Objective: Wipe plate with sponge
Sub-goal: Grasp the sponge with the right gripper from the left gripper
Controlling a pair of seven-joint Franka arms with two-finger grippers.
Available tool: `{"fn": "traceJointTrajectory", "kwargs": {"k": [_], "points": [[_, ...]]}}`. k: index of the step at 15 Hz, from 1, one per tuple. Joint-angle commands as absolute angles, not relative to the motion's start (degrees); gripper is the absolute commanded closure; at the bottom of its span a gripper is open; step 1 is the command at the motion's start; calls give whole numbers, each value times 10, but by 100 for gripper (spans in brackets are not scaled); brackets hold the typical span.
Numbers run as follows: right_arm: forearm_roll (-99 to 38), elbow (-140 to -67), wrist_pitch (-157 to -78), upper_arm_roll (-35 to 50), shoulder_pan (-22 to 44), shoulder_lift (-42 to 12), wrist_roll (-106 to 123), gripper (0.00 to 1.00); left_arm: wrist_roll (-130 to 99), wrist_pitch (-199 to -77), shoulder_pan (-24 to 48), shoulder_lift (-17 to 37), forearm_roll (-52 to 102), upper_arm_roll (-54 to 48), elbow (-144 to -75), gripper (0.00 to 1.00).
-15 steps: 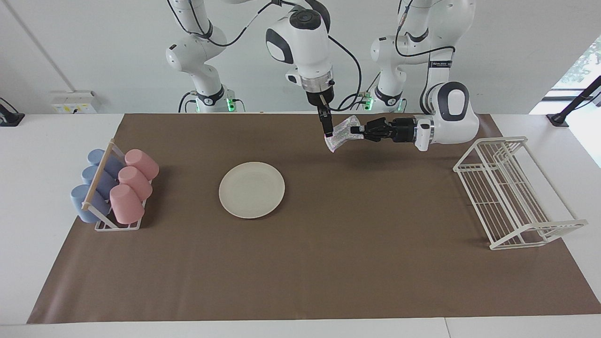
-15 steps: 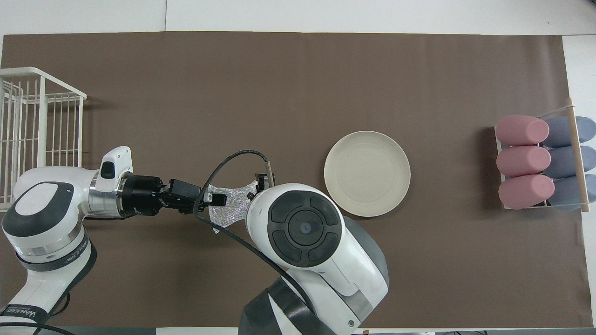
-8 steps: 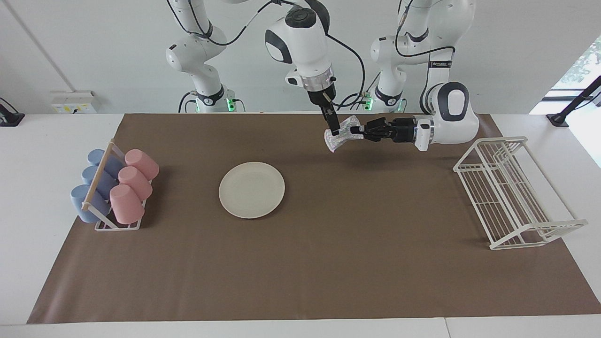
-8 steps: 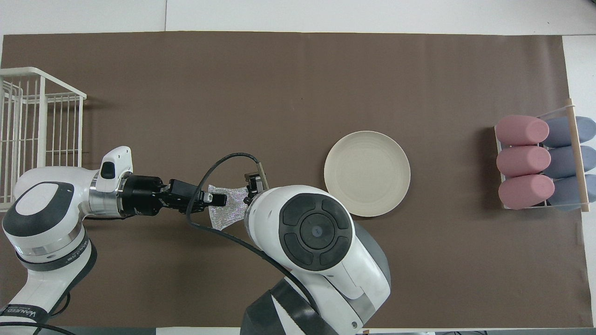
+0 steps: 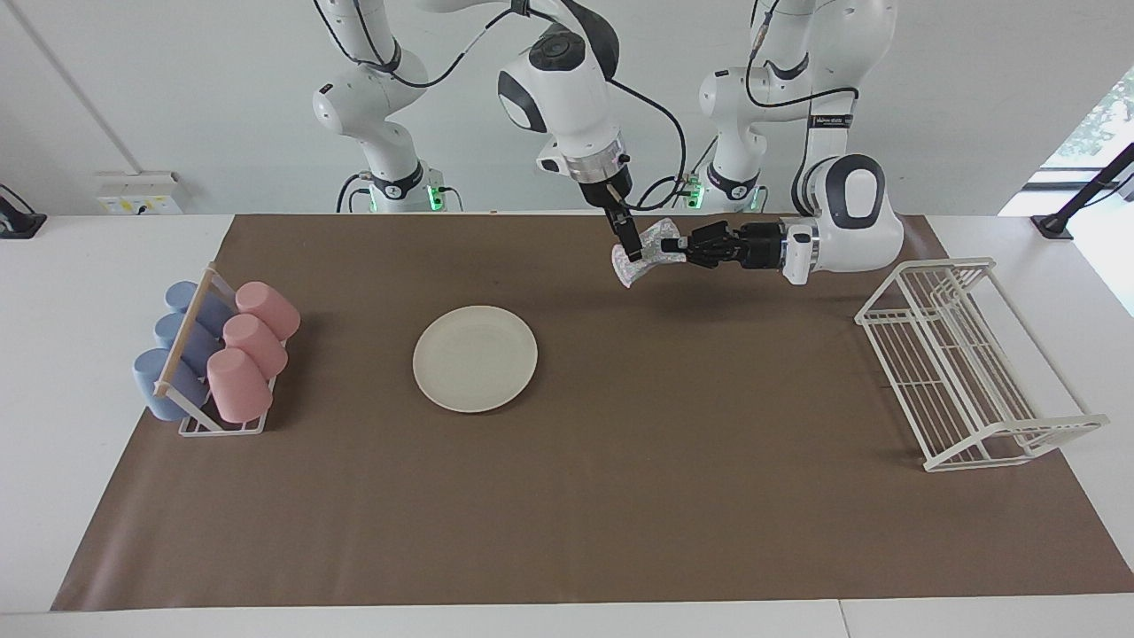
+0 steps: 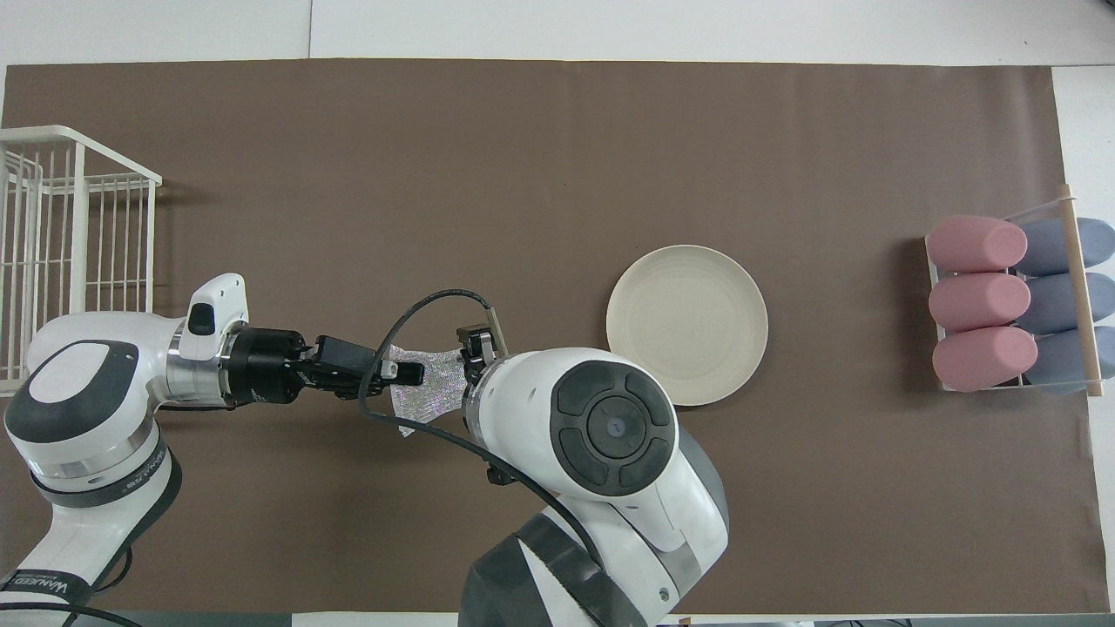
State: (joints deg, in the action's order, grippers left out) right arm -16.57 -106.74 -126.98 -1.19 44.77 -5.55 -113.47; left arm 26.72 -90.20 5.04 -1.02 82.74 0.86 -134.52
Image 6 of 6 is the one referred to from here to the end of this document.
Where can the pink plastic cup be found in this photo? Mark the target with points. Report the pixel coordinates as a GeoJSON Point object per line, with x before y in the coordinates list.
{"type": "Point", "coordinates": [976, 361]}
{"type": "Point", "coordinates": [967, 244]}
{"type": "Point", "coordinates": [967, 303]}

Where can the cup rack with wooden rod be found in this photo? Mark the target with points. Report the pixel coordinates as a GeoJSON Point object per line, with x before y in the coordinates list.
{"type": "Point", "coordinates": [1076, 270]}

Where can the cream round plate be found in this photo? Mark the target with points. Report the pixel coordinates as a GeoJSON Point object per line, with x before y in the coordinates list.
{"type": "Point", "coordinates": [697, 313]}

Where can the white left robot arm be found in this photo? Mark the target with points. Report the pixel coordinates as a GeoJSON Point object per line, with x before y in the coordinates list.
{"type": "Point", "coordinates": [87, 392]}

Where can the silver mesh sponge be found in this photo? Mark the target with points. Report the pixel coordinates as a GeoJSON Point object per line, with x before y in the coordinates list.
{"type": "Point", "coordinates": [431, 396]}

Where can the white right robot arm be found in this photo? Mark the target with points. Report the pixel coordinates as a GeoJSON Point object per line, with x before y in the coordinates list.
{"type": "Point", "coordinates": [610, 427]}

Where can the blue plastic cup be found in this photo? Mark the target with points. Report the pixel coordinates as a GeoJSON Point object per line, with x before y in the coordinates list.
{"type": "Point", "coordinates": [1050, 305]}
{"type": "Point", "coordinates": [1058, 361]}
{"type": "Point", "coordinates": [1045, 248]}

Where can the brown table mat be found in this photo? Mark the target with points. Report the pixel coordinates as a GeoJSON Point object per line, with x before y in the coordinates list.
{"type": "Point", "coordinates": [435, 174]}

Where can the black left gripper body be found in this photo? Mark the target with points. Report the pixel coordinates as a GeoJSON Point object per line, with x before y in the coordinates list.
{"type": "Point", "coordinates": [270, 366]}

